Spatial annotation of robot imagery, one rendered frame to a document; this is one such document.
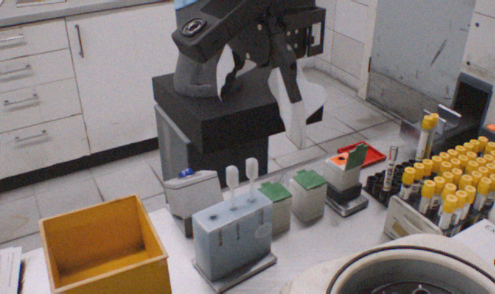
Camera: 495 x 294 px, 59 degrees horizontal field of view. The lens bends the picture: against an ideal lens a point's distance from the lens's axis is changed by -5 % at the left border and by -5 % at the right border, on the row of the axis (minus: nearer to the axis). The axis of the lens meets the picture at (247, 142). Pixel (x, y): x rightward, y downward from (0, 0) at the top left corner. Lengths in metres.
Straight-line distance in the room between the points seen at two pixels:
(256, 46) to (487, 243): 0.39
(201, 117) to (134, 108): 1.54
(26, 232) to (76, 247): 1.56
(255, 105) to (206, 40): 0.47
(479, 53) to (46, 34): 1.73
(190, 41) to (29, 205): 2.00
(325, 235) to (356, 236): 0.05
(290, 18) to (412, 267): 0.31
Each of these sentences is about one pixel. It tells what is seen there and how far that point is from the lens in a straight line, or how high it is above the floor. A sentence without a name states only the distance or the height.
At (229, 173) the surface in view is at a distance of 0.55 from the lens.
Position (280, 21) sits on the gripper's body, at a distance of 0.48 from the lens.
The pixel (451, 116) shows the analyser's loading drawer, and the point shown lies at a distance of 0.98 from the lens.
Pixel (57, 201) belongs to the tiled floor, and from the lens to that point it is 2.34.
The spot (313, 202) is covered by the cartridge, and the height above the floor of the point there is 0.91.
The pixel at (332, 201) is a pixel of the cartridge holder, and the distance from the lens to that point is 0.75.
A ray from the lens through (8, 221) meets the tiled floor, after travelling 2.32.
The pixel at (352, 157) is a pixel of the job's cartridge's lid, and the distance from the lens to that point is 0.70.
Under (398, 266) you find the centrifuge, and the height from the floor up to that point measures 0.97.
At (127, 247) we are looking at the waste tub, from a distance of 0.68.
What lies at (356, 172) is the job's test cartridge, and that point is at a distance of 0.74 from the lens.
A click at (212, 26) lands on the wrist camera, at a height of 1.22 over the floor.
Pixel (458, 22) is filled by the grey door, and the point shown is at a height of 0.71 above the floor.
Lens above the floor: 1.35
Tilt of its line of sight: 31 degrees down
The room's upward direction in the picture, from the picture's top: straight up
